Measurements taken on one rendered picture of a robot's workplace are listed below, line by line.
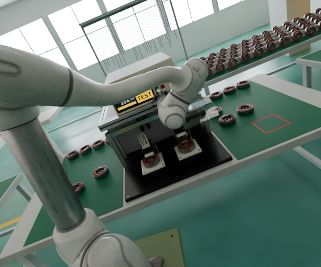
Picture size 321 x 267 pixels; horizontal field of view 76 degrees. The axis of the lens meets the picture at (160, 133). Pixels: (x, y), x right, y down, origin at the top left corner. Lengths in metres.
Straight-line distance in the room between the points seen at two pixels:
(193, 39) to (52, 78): 7.45
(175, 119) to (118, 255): 0.48
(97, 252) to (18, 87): 0.49
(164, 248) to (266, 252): 0.95
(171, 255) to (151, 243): 0.10
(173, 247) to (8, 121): 0.71
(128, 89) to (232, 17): 7.81
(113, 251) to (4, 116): 0.46
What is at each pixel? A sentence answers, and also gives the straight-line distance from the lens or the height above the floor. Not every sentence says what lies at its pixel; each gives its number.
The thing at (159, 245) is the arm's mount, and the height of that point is 0.78.
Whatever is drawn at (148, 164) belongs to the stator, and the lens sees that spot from 1.28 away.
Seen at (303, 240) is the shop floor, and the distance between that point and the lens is 1.80.
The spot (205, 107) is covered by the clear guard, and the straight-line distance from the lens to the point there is 1.13.
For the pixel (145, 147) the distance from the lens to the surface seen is 1.35.
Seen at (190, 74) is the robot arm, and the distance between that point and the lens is 0.78.
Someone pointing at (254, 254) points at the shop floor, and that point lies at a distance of 1.74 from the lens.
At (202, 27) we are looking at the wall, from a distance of 7.94.
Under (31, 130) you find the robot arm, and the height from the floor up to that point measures 1.40.
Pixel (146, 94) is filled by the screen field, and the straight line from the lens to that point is 1.28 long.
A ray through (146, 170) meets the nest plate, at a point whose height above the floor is 0.78.
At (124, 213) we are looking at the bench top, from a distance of 1.23.
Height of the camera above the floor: 1.54
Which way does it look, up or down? 28 degrees down
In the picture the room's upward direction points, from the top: 23 degrees counter-clockwise
